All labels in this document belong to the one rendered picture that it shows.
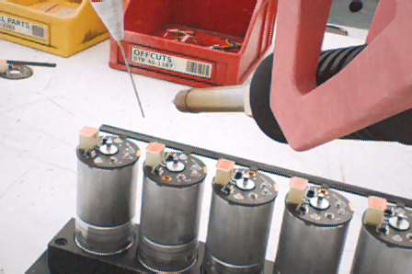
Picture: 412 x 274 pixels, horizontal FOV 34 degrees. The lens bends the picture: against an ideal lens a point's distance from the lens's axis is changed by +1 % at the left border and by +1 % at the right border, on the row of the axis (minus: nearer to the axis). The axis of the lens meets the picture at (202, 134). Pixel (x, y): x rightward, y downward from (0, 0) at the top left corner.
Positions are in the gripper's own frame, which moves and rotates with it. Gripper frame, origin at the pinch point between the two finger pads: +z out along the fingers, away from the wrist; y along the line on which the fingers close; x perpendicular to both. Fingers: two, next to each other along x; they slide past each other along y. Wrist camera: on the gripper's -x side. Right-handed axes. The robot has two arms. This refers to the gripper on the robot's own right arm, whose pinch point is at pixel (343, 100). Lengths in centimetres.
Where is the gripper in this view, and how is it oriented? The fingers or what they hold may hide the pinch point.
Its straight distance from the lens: 15.8
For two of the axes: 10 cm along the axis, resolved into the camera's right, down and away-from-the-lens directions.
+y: -8.9, 1.3, -4.4
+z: -3.0, 5.7, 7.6
